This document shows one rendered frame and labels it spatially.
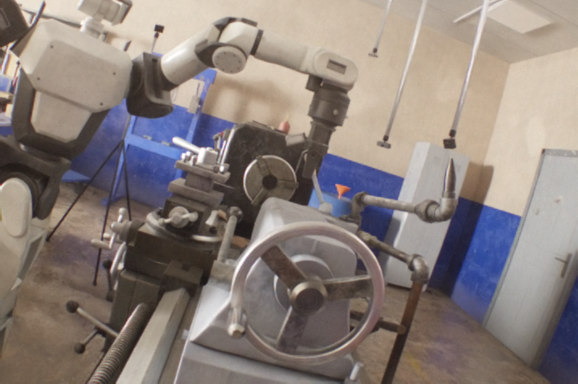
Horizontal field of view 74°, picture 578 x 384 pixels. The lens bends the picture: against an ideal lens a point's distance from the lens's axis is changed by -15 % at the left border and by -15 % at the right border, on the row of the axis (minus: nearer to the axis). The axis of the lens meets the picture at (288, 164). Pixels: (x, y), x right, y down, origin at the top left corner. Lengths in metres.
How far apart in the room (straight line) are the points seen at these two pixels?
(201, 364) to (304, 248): 0.24
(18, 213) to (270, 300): 0.68
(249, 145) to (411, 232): 3.56
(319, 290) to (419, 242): 5.04
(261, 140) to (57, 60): 1.49
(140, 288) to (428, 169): 4.61
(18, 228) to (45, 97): 0.33
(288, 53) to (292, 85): 4.66
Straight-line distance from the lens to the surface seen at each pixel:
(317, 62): 1.01
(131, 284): 1.31
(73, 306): 1.35
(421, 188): 5.53
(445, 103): 6.20
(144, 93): 1.14
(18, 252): 1.19
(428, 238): 5.68
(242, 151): 2.34
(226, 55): 1.01
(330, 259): 0.71
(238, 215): 0.92
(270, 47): 1.02
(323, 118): 1.02
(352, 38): 5.90
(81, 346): 1.37
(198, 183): 1.44
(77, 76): 1.07
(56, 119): 1.09
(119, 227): 1.47
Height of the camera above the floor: 1.29
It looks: 2 degrees down
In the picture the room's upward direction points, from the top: 18 degrees clockwise
